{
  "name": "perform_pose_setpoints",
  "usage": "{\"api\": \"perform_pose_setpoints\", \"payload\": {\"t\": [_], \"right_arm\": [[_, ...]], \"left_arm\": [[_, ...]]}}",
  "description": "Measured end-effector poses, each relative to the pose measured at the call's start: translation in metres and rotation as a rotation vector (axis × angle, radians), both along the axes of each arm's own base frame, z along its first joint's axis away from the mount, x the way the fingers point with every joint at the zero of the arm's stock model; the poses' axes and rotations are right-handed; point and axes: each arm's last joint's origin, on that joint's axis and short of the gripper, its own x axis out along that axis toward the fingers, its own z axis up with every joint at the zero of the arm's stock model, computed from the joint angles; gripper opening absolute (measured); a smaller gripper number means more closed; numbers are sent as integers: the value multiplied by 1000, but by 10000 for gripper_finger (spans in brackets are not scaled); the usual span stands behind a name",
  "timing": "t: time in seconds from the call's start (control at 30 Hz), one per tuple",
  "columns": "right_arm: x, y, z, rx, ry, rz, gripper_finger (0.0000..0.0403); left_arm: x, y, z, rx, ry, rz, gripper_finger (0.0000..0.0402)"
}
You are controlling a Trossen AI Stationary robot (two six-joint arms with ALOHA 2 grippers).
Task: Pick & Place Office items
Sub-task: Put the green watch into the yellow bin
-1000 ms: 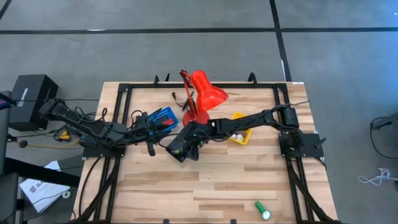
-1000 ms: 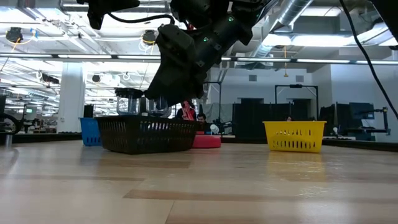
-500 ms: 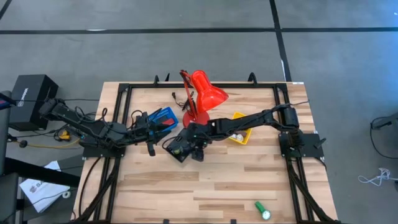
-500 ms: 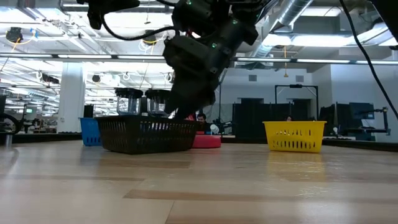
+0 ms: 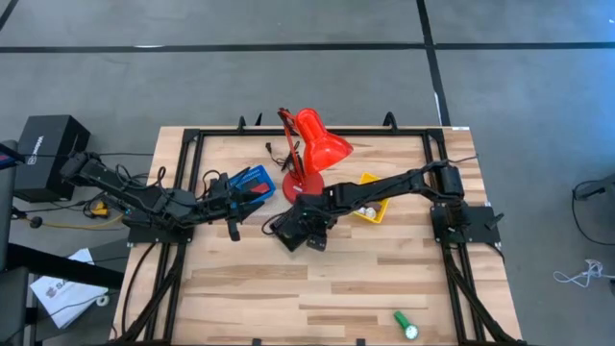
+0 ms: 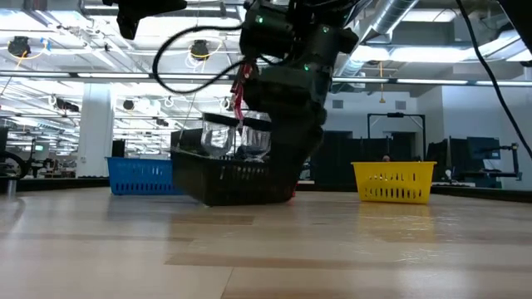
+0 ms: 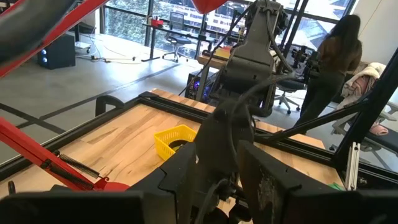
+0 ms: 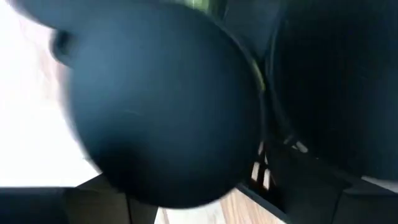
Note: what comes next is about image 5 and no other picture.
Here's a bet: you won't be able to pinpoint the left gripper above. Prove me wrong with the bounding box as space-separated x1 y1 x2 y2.
206 185 267 225

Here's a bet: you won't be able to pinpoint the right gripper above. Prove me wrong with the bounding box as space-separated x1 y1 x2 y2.
278 191 338 242

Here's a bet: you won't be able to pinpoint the black plastic basket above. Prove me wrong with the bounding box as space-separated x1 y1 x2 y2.
268 210 332 254

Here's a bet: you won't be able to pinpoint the blue plastic basket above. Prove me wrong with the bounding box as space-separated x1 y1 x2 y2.
229 164 278 204

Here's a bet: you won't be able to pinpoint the yellow plastic basket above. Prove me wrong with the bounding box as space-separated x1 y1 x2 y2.
353 171 392 225

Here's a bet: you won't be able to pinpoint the red desk lamp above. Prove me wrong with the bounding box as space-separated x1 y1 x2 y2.
277 106 356 206

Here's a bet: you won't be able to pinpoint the green flashlight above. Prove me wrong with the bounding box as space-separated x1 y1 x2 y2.
393 310 421 342

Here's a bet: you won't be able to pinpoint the black metal stand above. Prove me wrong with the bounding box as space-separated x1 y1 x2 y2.
0 138 126 346

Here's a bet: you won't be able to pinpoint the white papers on floor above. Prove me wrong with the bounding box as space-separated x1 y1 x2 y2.
29 248 111 331

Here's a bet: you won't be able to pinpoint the black cardboard box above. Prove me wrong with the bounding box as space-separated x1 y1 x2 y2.
12 113 91 204

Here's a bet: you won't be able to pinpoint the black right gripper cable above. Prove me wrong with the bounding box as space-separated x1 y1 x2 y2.
260 210 281 237

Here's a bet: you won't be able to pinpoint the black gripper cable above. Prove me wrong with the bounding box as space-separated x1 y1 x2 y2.
260 210 281 237
199 166 231 194

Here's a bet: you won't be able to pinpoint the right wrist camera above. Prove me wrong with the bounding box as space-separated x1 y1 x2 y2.
306 233 330 253

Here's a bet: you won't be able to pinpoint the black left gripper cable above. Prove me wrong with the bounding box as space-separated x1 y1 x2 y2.
199 166 231 194

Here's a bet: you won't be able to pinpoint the black lamp power cord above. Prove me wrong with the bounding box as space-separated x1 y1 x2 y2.
264 140 302 173

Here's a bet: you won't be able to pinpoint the yellow cable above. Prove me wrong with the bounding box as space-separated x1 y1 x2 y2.
28 213 126 232

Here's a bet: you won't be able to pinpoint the black floor cable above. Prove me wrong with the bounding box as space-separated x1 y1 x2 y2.
571 172 615 249

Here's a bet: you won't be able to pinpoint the white cable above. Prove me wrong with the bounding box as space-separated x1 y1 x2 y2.
552 259 615 290

